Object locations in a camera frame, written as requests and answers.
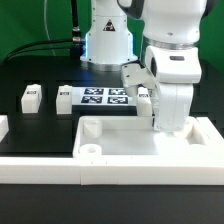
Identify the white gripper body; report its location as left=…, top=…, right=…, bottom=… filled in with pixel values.
left=121, top=63, right=155, bottom=89

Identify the black thick cable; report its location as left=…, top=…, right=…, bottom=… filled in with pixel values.
left=3, top=0, right=86, bottom=63

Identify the white right fence bar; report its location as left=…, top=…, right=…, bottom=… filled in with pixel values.
left=197, top=117, right=224, bottom=143

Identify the thin white cable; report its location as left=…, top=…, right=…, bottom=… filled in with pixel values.
left=43, top=0, right=57, bottom=57

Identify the white left fence block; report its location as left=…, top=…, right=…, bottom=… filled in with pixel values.
left=0, top=115, right=9, bottom=142

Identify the fiducial marker sheet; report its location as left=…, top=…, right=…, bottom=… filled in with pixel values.
left=72, top=87, right=136, bottom=106

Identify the white desk top tray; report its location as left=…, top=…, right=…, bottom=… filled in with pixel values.
left=73, top=116, right=224, bottom=157

